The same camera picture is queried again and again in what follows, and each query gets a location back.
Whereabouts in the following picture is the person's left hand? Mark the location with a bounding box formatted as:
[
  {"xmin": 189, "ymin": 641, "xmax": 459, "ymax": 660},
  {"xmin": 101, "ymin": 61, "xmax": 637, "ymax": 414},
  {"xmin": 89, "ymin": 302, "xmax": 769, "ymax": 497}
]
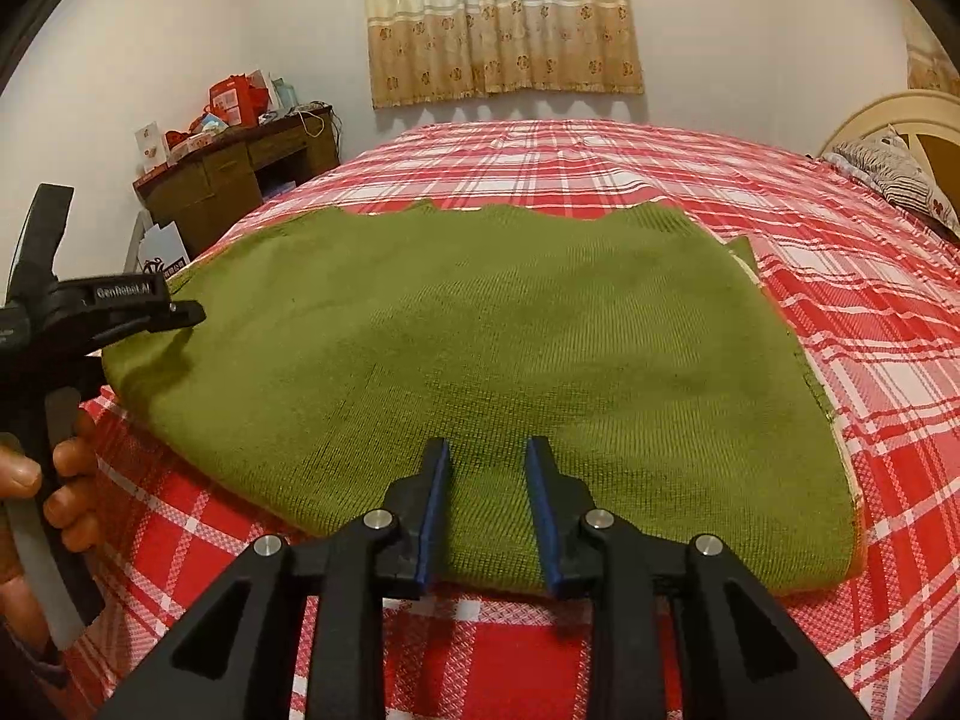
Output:
[{"xmin": 0, "ymin": 409, "xmax": 102, "ymax": 662}]

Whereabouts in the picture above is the white paper bag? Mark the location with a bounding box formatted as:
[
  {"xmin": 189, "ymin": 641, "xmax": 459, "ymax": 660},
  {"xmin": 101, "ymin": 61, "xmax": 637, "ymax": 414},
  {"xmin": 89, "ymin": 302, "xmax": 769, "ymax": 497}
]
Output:
[{"xmin": 139, "ymin": 221, "xmax": 188, "ymax": 275}]

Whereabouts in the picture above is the red gift box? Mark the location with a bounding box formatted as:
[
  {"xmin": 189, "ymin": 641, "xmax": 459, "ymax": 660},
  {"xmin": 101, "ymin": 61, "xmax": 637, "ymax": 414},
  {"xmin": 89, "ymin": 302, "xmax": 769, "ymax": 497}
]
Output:
[{"xmin": 208, "ymin": 73, "xmax": 271, "ymax": 127}]

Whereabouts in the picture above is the cream wooden headboard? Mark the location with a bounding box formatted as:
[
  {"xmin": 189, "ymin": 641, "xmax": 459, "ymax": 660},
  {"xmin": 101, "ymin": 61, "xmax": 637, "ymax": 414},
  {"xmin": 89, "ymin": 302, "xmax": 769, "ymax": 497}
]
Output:
[{"xmin": 817, "ymin": 90, "xmax": 960, "ymax": 166}]

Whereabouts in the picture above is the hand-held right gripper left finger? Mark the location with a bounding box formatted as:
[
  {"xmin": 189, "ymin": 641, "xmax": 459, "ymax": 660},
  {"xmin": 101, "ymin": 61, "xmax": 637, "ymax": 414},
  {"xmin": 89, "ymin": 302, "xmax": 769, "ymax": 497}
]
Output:
[{"xmin": 112, "ymin": 436, "xmax": 455, "ymax": 720}]

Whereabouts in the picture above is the beige floral window curtain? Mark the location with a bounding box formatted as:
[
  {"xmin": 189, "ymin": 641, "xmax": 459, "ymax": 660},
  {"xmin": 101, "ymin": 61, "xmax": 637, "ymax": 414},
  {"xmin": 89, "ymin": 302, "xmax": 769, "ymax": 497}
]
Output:
[{"xmin": 362, "ymin": 0, "xmax": 646, "ymax": 110}]

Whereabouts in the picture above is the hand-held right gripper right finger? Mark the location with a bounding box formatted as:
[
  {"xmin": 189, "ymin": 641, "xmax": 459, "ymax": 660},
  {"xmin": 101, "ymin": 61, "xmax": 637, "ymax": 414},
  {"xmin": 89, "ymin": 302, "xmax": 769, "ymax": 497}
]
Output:
[{"xmin": 523, "ymin": 435, "xmax": 871, "ymax": 720}]

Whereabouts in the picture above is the bed with red plaid sheet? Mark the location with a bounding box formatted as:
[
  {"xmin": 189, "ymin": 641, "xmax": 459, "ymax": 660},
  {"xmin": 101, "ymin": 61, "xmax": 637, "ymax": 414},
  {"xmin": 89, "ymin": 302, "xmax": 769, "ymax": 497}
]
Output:
[{"xmin": 60, "ymin": 118, "xmax": 960, "ymax": 720}]

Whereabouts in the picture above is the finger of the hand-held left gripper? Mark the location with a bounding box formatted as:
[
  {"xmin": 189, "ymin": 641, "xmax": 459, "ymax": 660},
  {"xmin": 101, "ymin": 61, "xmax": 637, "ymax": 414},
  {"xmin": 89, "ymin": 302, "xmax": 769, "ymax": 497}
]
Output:
[
  {"xmin": 6, "ymin": 184, "xmax": 76, "ymax": 302},
  {"xmin": 37, "ymin": 275, "xmax": 208, "ymax": 350}
]

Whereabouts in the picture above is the floral striped pillow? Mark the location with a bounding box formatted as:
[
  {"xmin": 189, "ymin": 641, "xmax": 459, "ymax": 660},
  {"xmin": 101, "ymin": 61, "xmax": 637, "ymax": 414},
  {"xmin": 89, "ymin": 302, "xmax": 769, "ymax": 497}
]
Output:
[{"xmin": 821, "ymin": 127, "xmax": 960, "ymax": 241}]

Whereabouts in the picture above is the green orange striped knit sweater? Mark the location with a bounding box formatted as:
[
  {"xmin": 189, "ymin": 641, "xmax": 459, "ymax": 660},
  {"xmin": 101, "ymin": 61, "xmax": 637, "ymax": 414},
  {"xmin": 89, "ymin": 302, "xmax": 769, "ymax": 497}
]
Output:
[{"xmin": 101, "ymin": 199, "xmax": 860, "ymax": 593}]

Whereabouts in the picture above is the brown wooden desk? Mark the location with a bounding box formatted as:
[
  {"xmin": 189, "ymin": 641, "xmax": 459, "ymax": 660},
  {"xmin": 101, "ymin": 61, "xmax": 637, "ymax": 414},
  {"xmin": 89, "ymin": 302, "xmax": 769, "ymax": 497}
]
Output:
[{"xmin": 133, "ymin": 106, "xmax": 342, "ymax": 260}]

